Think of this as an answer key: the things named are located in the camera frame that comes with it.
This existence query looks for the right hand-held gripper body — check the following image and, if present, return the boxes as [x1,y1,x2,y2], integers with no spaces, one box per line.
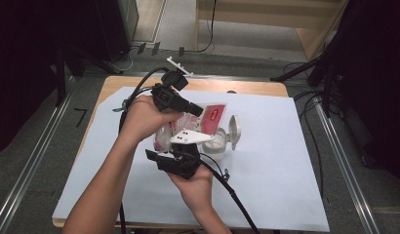
[156,129,216,180]

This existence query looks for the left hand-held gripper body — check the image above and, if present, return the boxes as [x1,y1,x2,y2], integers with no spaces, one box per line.
[150,56,193,113]

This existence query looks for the red and white pouch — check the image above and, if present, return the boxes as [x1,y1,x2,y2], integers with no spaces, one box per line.
[153,102,228,154]

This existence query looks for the white lidded jar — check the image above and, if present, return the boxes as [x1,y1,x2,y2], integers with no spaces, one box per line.
[201,114,243,161]

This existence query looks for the person's right hand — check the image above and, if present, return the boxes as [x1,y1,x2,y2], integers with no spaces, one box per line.
[168,163,216,210]

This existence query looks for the person's left hand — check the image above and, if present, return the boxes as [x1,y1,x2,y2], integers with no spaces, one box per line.
[117,95,184,146]

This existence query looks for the wooden table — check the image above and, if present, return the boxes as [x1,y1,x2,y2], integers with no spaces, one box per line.
[52,75,290,230]

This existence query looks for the white paper sheet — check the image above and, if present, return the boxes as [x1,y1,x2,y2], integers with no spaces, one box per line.
[52,86,331,233]

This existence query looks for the black cabinet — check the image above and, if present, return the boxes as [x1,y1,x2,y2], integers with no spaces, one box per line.
[60,0,140,63]

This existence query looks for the black metal stand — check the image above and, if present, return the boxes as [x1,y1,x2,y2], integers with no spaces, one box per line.
[270,42,340,117]
[54,42,125,107]

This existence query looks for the dark curtain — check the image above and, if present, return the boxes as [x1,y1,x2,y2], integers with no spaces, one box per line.
[331,0,400,193]
[0,0,64,157]

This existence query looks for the left hand-held gripper cable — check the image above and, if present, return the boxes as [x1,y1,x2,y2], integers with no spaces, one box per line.
[112,66,170,234]

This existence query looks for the hand-held gripper cable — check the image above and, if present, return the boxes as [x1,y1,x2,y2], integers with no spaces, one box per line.
[199,152,261,234]
[112,66,170,234]

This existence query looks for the metal cross rail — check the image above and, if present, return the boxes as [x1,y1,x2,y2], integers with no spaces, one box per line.
[84,70,307,83]

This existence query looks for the white floor cable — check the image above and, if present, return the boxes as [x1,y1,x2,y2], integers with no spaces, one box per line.
[109,48,135,74]

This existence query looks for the right hand-held gripper cable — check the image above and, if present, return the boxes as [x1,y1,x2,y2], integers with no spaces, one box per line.
[199,152,261,234]

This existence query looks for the black hanging cable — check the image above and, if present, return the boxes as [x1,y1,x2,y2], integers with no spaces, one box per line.
[193,0,219,54]

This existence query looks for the black floor cables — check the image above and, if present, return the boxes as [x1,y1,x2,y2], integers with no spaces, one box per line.
[282,60,342,199]

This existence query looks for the light wooden furniture frame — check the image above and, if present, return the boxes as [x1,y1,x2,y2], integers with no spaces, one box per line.
[194,0,349,61]

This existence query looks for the metal floor rail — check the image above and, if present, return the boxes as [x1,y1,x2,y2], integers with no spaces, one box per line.
[0,76,76,234]
[313,97,381,234]

